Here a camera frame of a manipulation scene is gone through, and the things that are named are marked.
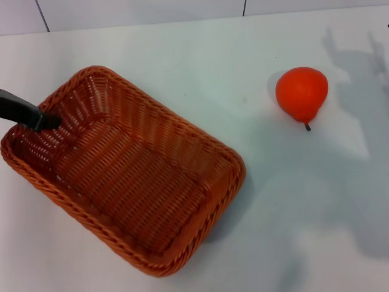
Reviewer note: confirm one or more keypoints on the orange woven plastic basket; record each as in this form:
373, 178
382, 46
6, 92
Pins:
136, 188

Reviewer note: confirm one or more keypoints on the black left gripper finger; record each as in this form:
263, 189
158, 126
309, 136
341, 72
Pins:
27, 111

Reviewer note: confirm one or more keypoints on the orange-red toy pear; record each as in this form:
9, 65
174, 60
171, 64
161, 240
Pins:
301, 91

